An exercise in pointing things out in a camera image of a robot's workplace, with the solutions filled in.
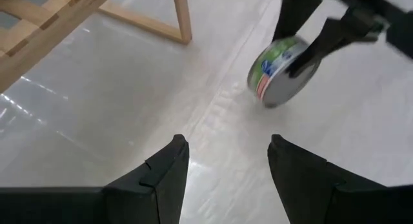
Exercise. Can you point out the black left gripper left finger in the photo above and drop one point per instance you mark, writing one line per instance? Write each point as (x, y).
(129, 198)

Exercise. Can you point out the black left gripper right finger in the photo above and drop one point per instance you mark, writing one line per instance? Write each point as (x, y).
(329, 191)

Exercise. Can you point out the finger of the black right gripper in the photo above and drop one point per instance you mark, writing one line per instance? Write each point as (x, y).
(295, 14)
(326, 46)

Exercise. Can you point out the green label tuna can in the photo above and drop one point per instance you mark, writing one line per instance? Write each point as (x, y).
(280, 72)

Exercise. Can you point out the light wooden slatted shelf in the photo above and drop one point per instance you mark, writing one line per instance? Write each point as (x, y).
(38, 27)

